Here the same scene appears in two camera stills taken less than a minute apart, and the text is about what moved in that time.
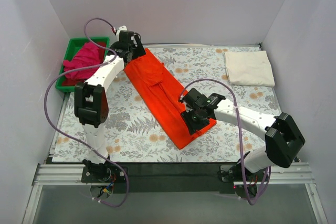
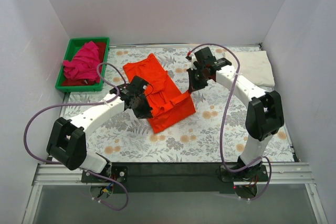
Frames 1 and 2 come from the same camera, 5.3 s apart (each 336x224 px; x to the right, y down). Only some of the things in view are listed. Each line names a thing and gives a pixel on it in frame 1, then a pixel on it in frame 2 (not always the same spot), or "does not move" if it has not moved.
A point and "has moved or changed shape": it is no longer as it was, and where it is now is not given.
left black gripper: (138, 51) to (142, 107)
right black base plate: (233, 173) does not move
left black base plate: (108, 173) does not move
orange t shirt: (162, 91) has moved or changed shape
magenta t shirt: (88, 55) does not move
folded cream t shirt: (249, 68) does not move
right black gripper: (193, 123) to (196, 82)
